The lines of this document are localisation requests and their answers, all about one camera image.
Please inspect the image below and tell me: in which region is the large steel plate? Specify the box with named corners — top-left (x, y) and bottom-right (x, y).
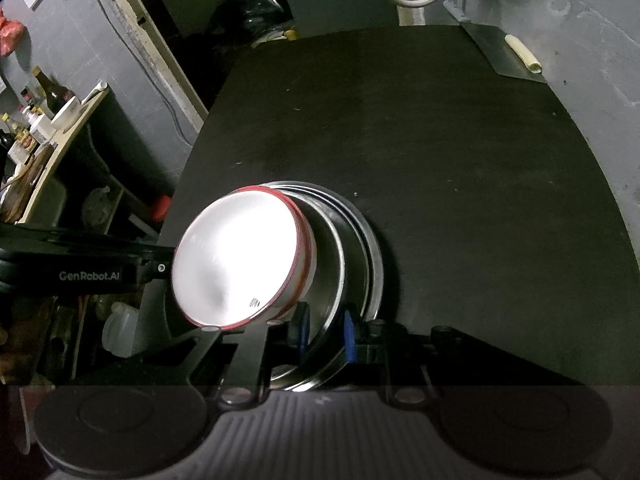
top-left (295, 181), bottom-right (386, 393)

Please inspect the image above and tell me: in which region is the white pump bottle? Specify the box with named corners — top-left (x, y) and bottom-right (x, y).
top-left (27, 110), bottom-right (56, 143)

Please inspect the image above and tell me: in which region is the red plastic bag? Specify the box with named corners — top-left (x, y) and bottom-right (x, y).
top-left (0, 15), bottom-right (26, 58)

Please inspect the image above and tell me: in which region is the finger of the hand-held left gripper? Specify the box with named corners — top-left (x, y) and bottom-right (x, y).
top-left (137, 244), bottom-right (177, 287)

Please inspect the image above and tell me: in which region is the white spoon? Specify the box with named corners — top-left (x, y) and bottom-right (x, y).
top-left (80, 80), bottom-right (110, 106)

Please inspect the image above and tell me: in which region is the dark glass bottle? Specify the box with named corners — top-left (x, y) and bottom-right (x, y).
top-left (31, 66), bottom-right (76, 116)

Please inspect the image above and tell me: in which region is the dark wall cable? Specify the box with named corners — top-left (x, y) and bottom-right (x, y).
top-left (75, 0), bottom-right (193, 148)

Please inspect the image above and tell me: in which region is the white door frame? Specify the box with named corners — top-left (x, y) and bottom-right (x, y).
top-left (102, 0), bottom-right (428, 131)

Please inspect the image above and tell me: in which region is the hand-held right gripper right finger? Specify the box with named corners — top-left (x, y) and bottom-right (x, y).
top-left (342, 309), bottom-right (588, 406)

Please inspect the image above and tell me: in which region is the red-lid jar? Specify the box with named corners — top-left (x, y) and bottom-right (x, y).
top-left (150, 195), bottom-right (173, 223)

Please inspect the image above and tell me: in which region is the small condiment bottle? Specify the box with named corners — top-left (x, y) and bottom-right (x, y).
top-left (2, 112), bottom-right (36, 161)

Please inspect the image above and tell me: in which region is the cream cylindrical roll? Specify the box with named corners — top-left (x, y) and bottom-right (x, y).
top-left (504, 34), bottom-right (543, 75)

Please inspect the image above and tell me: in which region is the steel cleaver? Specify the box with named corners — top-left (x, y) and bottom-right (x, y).
top-left (442, 0), bottom-right (548, 81)

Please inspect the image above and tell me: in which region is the white bowl on counter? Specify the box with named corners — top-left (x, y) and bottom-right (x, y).
top-left (50, 96), bottom-right (83, 132)

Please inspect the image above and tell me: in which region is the black plastic bag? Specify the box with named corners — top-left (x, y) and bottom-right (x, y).
top-left (207, 0), bottom-right (293, 43)

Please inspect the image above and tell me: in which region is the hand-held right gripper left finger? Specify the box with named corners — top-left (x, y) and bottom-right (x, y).
top-left (165, 302), bottom-right (313, 406)

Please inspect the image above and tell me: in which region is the kitchen counter shelf unit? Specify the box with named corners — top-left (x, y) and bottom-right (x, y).
top-left (0, 85), bottom-right (171, 391)

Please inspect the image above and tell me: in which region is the wooden cutting board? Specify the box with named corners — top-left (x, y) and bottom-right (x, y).
top-left (0, 145), bottom-right (53, 221)

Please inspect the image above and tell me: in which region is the translucent plastic jug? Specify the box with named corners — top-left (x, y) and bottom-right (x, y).
top-left (101, 302), bottom-right (146, 358)

